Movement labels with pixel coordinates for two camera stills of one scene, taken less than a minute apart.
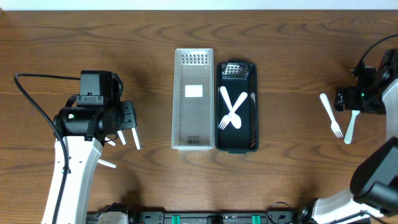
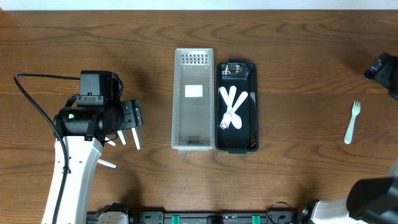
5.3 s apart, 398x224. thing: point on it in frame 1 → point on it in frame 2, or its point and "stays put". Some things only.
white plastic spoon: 122,137 stays put
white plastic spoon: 135,138 stays put
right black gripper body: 354,98 → 388,67
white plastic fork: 349,134 stays put
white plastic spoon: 234,119 stays put
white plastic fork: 334,126 → 225,123
